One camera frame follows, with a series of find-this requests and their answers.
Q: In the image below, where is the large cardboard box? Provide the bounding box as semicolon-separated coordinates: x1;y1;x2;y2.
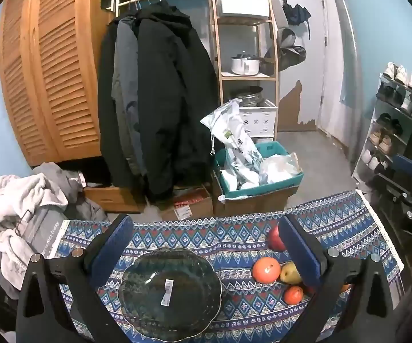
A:
212;171;299;217

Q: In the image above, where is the wooden louvered wardrobe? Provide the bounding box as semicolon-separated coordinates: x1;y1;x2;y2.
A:
0;0;115;167

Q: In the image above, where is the cardboard box with red label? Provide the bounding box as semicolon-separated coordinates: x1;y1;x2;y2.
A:
161;184;214;221

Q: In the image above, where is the white lattice basket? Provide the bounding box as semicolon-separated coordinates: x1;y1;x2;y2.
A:
238;100;278;140

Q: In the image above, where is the metal pot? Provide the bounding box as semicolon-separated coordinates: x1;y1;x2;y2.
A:
236;86;264;108

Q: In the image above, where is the wooden shelf unit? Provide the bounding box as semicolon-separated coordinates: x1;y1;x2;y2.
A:
209;0;281;143

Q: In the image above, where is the clear plastic bag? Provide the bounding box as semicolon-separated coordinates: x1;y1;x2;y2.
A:
259;153;302;185

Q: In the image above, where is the group of shoes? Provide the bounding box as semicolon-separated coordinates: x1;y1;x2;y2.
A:
361;61;412;176

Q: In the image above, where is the metal shoe rack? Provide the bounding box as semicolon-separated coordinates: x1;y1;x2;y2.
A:
352;73;412;194

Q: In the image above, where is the blue patterned tablecloth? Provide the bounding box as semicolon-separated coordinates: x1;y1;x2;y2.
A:
43;189;405;343

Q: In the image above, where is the teal plastic crate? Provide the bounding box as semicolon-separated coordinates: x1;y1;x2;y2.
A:
214;141;304;200

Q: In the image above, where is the white door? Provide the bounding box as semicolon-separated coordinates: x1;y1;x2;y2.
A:
263;0;326;133

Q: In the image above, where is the black hooded coat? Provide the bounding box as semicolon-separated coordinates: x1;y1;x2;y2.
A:
134;2;219;206

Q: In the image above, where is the dark folded umbrella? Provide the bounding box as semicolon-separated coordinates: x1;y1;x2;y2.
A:
282;0;312;40

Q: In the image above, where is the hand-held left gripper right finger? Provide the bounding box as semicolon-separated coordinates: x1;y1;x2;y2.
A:
279;215;399;343

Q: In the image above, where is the white pot with lid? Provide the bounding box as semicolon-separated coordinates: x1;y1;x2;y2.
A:
231;52;264;76

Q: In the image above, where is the wooden drawer box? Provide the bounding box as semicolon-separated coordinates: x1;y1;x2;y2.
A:
82;185;144;214

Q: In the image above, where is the dark green glass plate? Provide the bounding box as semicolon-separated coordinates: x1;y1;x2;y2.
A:
118;247;223;332

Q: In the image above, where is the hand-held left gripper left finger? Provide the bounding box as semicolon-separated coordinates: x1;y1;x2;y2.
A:
15;214;134;343

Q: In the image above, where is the dark hanging bag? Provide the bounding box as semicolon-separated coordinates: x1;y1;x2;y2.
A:
275;27;306;72

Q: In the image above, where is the large orange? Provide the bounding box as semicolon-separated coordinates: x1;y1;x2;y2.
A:
252;257;281;284

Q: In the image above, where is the yellow red apple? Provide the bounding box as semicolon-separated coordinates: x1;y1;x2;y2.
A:
280;262;303;285

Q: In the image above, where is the grey jacket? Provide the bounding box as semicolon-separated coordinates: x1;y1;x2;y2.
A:
112;16;147;176

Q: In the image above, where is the white storage box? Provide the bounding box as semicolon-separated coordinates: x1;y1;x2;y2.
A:
216;0;270;18

